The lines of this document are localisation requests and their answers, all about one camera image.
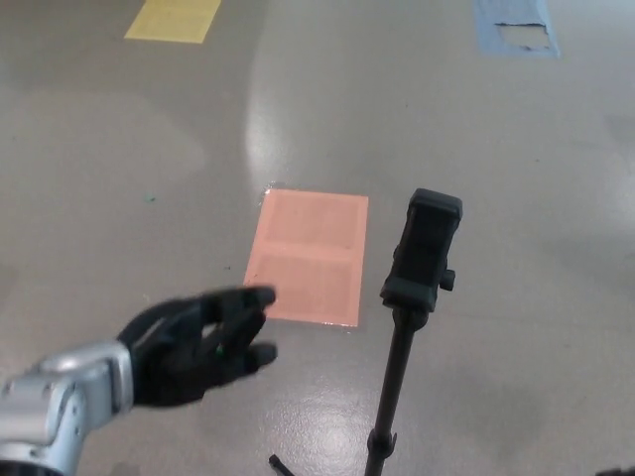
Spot yellow rectangular floor marking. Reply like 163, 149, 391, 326
123, 0, 223, 45

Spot black phone stand tripod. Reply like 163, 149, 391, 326
268, 187, 464, 476

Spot torn blue floor marking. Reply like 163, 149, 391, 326
473, 0, 562, 60

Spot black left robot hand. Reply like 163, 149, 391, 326
116, 285, 279, 411

